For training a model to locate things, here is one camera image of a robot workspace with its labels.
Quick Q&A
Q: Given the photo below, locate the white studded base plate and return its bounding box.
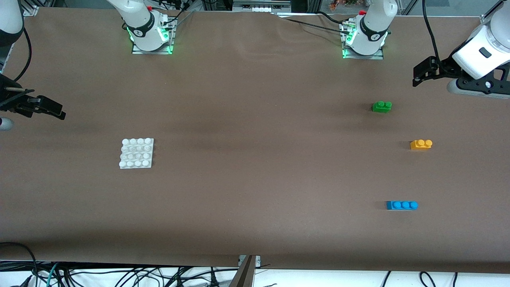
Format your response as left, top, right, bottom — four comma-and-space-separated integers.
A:
119, 138, 155, 170

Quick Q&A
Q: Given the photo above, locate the blue three-stud block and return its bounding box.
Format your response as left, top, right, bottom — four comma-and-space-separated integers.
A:
386, 201, 419, 211

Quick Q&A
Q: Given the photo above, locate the brown table cover sheet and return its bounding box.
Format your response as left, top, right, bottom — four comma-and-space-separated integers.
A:
0, 7, 510, 275

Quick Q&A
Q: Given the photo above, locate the white power strip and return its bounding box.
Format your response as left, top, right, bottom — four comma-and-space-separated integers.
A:
233, 0, 291, 12

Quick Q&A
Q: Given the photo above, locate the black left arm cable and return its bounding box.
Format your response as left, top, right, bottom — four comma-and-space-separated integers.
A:
422, 0, 445, 70

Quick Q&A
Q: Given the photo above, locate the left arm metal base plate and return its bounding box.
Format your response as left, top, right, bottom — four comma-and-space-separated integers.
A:
342, 22, 385, 60

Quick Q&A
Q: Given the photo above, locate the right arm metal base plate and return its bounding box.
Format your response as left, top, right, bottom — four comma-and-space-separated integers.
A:
131, 16, 174, 55

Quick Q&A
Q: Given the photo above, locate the teal cable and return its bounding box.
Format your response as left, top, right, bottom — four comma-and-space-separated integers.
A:
46, 262, 60, 287

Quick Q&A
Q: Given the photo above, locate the grey metal post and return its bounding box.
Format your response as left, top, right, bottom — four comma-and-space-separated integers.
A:
229, 255, 261, 287

